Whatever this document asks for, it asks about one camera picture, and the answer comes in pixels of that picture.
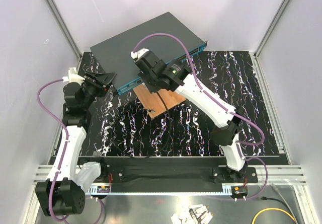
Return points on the white packets pile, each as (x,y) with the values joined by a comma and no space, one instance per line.
(194,214)

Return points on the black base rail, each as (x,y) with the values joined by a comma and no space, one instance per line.
(171,174)

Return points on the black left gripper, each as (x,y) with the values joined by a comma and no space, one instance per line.
(103,87)

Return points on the wooden board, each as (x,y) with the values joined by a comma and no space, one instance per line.
(153,102)

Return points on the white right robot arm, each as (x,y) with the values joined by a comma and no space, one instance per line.
(177,77)

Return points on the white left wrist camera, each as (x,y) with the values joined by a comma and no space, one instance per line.
(73,77)

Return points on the grey network switch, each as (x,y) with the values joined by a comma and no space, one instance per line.
(164,35)

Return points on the black marble mat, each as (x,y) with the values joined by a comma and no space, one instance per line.
(120,126)

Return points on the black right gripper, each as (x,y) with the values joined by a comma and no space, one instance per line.
(149,87)

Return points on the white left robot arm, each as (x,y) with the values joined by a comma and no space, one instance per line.
(63,192)

